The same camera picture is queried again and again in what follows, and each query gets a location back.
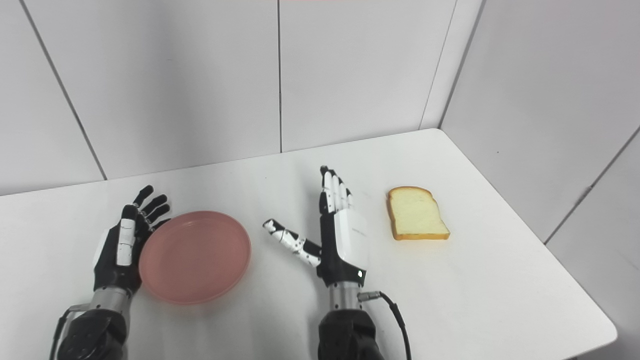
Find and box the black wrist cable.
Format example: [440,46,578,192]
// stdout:
[358,291,413,360]
[48,305,89,360]

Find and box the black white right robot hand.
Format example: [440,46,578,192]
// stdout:
[262,165,370,288]

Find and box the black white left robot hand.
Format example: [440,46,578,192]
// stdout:
[93,185,171,296]

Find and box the slice of white bread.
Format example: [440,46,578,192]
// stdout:
[386,186,451,241]

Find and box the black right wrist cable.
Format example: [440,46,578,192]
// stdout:
[358,291,413,360]

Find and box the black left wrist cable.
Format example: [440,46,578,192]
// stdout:
[48,305,89,360]

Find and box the pink round plate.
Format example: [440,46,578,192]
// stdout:
[138,210,252,306]

